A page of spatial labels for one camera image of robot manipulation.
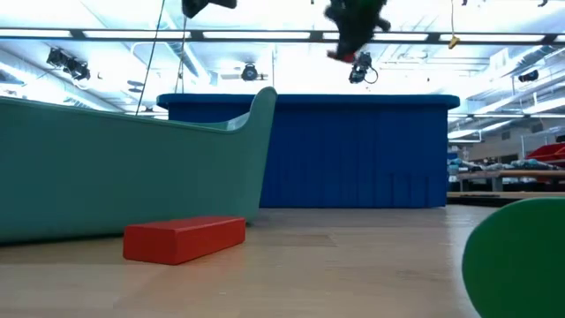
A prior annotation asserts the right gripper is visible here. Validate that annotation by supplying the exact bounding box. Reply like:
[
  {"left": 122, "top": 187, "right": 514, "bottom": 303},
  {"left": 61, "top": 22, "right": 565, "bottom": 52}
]
[{"left": 323, "top": 0, "right": 392, "bottom": 61}]

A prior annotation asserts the long red wooden block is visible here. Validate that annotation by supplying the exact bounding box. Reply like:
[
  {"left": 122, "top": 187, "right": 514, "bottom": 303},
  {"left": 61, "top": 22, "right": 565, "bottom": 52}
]
[{"left": 326, "top": 49, "right": 358, "bottom": 64}]

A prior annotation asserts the large blue plastic bin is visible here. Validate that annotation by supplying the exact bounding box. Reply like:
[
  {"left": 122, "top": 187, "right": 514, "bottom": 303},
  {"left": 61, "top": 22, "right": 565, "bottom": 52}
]
[{"left": 156, "top": 92, "right": 461, "bottom": 209}]

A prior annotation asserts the small green plastic basket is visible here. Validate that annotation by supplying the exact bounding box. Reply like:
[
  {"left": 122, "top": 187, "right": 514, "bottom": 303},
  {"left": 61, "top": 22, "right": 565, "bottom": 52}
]
[{"left": 0, "top": 86, "right": 279, "bottom": 245}]

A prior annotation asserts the black round ceiling device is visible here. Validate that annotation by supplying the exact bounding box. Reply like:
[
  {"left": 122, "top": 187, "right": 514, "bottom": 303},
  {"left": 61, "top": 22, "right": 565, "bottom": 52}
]
[{"left": 240, "top": 63, "right": 260, "bottom": 83}]

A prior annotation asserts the yellow hanging pendant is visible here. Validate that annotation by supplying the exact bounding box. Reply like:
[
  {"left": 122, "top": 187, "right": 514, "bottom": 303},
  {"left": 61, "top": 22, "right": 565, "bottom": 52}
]
[{"left": 447, "top": 0, "right": 462, "bottom": 50}]

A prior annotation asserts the wooden workbench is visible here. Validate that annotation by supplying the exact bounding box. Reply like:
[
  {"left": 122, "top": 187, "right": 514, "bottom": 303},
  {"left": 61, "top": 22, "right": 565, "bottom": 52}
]
[{"left": 454, "top": 169, "right": 565, "bottom": 193}]

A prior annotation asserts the red storage bin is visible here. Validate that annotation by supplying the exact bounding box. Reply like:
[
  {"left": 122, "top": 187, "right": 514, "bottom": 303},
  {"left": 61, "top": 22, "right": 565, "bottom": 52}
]
[{"left": 524, "top": 141, "right": 565, "bottom": 168}]

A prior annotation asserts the green wooden block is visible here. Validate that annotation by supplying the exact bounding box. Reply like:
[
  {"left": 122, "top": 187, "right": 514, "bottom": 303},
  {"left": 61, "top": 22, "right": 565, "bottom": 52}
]
[{"left": 461, "top": 196, "right": 565, "bottom": 318}]

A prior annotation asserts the black ceiling device with cable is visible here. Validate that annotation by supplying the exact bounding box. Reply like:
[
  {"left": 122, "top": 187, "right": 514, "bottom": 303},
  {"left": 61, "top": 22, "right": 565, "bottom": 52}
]
[{"left": 348, "top": 51, "right": 380, "bottom": 86}]

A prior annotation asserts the hanging black cable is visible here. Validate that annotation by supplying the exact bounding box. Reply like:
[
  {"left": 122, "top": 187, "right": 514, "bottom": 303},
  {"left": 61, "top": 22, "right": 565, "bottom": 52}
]
[{"left": 134, "top": 0, "right": 167, "bottom": 117}]

